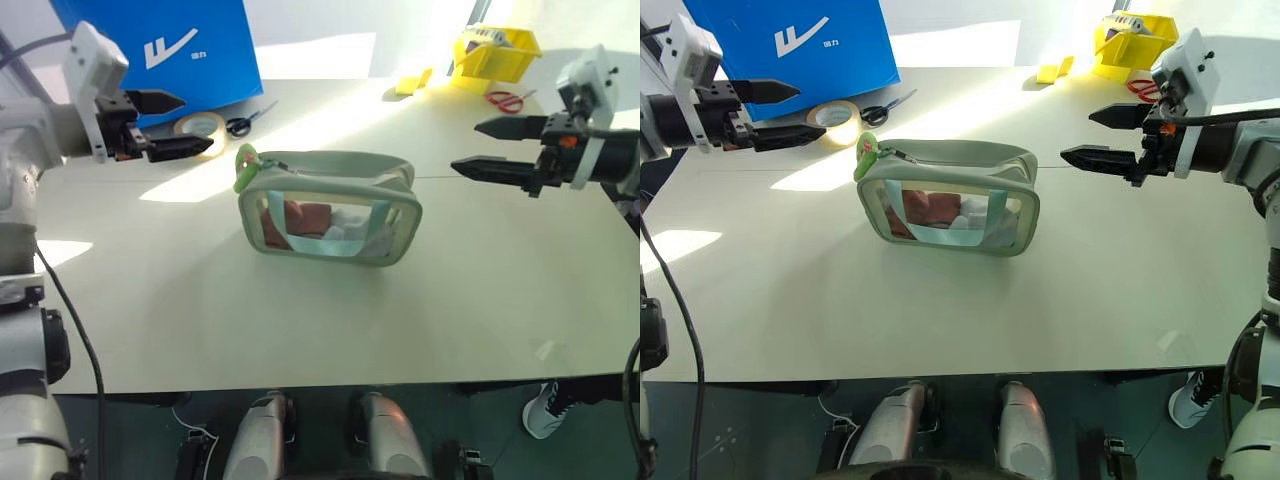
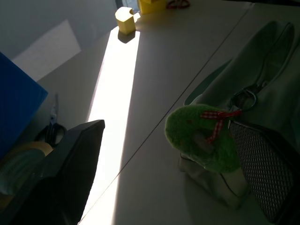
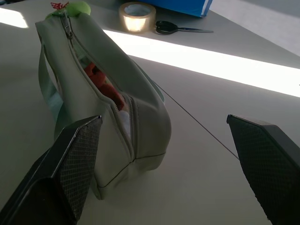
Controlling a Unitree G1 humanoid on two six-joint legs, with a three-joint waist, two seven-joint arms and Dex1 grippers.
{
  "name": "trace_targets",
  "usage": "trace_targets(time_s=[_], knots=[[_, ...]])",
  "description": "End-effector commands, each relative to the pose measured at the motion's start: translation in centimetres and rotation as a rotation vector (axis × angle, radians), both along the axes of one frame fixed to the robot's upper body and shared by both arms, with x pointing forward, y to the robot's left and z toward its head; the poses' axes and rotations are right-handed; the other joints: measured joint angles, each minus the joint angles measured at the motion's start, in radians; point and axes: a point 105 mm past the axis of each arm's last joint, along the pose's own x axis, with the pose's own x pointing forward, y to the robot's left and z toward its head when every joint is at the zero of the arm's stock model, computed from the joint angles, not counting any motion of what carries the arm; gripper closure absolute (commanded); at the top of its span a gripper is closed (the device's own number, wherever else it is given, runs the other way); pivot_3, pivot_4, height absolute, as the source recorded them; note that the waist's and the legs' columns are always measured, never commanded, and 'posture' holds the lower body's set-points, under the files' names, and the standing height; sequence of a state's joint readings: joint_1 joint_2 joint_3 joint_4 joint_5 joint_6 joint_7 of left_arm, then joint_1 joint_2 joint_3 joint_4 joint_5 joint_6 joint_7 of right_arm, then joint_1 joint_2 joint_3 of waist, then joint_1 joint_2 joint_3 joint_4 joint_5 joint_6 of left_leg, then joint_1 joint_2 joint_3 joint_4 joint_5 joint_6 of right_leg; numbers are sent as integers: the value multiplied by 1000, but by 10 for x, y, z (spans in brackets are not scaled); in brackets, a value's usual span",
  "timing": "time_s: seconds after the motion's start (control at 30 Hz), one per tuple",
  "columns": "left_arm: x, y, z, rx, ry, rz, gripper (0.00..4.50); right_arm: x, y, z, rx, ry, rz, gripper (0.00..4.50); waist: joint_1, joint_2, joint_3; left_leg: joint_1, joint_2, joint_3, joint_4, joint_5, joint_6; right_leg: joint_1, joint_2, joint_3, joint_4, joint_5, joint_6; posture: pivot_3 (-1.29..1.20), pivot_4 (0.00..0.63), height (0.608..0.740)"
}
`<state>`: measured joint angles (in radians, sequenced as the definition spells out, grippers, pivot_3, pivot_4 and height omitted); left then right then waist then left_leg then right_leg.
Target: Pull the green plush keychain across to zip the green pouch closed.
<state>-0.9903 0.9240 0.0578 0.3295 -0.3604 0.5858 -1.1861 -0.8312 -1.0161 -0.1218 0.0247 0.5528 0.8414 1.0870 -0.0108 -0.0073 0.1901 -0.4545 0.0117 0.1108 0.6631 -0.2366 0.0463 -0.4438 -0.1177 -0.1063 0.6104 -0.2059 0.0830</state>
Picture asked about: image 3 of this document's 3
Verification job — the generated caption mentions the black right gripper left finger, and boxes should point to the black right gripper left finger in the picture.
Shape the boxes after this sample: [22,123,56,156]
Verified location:
[0,114,103,225]

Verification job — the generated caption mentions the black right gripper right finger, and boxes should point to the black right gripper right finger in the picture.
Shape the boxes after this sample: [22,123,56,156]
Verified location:
[226,114,300,225]

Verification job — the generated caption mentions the pale green zipper bag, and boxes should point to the pale green zipper bag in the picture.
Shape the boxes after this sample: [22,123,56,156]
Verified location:
[35,11,171,201]

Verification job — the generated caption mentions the orange item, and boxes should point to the orange item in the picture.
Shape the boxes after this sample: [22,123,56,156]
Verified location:
[83,65,125,111]

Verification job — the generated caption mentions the green plush zipper charm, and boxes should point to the green plush zipper charm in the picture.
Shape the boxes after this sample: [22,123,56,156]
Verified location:
[45,0,92,20]

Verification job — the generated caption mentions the roll of brown tape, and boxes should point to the roll of brown tape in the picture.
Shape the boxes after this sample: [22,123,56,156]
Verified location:
[118,1,157,34]

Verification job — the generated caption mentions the blue box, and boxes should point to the blue box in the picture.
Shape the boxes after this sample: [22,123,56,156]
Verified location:
[130,0,214,18]

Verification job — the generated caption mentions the black handled scissors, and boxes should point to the black handled scissors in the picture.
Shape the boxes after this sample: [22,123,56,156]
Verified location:
[155,20,214,35]

